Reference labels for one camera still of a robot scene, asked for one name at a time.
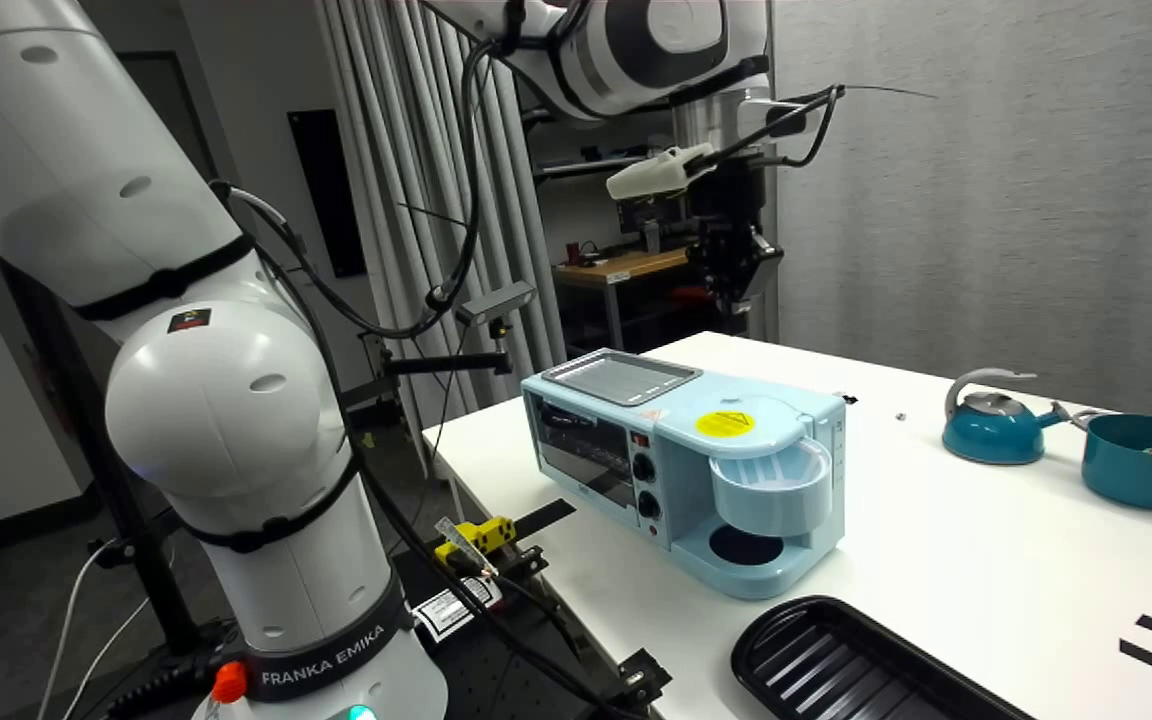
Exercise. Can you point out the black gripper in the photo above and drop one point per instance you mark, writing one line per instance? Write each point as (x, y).
(731, 238)

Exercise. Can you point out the yellow round button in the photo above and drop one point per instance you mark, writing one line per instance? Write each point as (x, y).
(724, 424)

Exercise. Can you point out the light blue toy microwave oven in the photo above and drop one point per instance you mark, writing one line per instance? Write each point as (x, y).
(748, 518)

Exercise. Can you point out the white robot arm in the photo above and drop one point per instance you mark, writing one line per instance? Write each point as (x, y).
(221, 395)

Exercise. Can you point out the wooden side table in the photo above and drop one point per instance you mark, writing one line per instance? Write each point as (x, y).
(628, 303)

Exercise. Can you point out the teal toy kettle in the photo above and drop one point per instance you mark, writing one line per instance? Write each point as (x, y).
(993, 424)

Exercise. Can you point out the yellow black clamp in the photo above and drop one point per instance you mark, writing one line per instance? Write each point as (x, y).
(484, 551)

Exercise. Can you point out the black ridged tray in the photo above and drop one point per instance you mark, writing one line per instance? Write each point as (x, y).
(821, 656)

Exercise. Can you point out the teal toy pot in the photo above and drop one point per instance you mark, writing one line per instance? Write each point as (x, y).
(1117, 459)

